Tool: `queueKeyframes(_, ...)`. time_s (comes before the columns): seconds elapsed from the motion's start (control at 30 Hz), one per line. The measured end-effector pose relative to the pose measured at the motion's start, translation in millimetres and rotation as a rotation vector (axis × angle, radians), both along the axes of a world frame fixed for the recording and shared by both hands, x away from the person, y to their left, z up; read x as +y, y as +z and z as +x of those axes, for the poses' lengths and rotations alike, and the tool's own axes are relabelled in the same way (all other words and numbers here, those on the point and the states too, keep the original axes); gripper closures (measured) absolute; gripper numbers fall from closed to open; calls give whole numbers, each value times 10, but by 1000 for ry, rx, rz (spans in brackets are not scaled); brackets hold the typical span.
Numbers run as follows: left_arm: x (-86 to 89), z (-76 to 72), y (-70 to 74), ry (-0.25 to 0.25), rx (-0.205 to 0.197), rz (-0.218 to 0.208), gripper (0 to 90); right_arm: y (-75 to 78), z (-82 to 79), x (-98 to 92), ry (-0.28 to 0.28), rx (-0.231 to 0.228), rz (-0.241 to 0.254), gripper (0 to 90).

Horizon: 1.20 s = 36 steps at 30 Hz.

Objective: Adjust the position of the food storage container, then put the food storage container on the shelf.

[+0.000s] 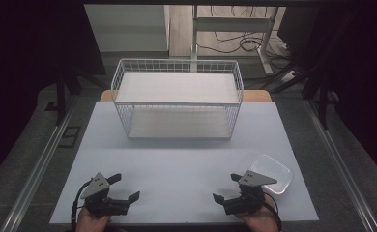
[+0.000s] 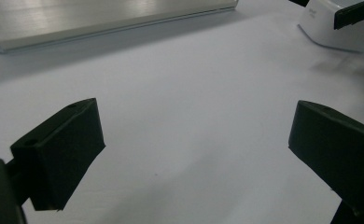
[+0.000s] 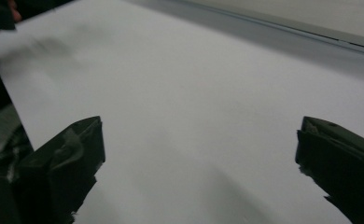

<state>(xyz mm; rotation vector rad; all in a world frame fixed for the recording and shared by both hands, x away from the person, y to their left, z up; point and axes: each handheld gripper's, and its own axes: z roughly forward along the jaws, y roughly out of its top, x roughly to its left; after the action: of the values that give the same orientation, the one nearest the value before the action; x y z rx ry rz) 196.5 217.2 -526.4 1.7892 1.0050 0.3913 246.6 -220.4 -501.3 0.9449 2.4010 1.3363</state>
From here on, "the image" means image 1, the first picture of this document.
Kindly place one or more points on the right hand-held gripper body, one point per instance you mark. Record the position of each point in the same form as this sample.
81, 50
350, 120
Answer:
252, 179

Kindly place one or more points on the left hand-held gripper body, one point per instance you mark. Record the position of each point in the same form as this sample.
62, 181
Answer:
94, 190

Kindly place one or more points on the clear plastic container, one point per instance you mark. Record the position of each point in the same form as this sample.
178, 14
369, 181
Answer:
275, 170

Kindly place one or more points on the person's left hand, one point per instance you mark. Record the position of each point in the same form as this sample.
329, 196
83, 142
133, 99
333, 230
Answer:
90, 224

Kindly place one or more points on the person's right hand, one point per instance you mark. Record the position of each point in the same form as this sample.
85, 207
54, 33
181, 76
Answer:
262, 220

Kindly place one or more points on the wooden table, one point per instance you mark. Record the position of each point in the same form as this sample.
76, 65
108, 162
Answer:
257, 95

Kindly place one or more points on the black stand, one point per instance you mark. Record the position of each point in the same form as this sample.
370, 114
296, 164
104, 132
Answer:
61, 100
322, 103

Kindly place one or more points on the white power strip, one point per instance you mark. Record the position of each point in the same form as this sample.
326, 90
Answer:
288, 76

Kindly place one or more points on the white cabinet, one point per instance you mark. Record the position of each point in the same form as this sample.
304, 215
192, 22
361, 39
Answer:
128, 29

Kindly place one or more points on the black floor bracket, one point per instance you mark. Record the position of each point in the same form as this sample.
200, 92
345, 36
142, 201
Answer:
70, 137

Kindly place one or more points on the aluminium floor rail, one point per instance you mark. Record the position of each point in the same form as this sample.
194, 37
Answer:
341, 174
38, 167

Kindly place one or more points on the white desk frame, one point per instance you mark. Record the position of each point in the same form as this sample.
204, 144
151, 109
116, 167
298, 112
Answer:
231, 24

